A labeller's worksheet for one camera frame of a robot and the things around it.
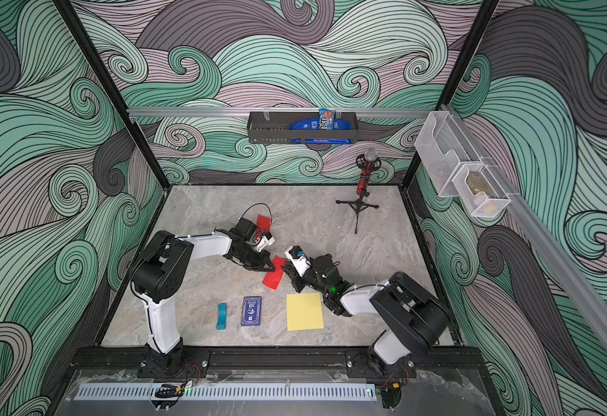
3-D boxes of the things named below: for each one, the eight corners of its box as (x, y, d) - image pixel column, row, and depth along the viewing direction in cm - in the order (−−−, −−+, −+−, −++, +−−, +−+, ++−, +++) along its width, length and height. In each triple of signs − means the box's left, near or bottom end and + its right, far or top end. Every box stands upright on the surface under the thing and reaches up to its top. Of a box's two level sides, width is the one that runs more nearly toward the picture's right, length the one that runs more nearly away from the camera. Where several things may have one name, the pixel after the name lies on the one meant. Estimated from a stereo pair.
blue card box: (241, 325, 82) (239, 323, 80) (244, 298, 88) (243, 295, 86) (260, 325, 82) (259, 323, 80) (262, 298, 88) (262, 295, 86)
